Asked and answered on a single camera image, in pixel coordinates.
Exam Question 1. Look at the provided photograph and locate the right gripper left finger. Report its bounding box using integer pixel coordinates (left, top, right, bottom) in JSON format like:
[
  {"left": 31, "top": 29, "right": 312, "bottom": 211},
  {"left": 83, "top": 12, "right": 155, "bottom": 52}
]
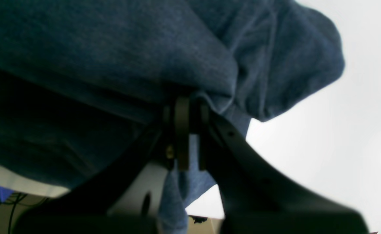
[{"left": 13, "top": 97, "right": 190, "bottom": 234}]

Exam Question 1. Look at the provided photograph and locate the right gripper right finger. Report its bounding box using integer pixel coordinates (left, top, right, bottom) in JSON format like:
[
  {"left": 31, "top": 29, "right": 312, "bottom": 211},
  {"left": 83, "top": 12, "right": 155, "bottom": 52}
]
[{"left": 199, "top": 104, "right": 368, "bottom": 234}]

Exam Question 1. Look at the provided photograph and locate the dark blue t-shirt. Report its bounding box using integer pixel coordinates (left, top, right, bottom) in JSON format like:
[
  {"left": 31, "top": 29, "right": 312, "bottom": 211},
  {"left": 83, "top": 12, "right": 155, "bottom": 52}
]
[{"left": 0, "top": 0, "right": 345, "bottom": 234}]

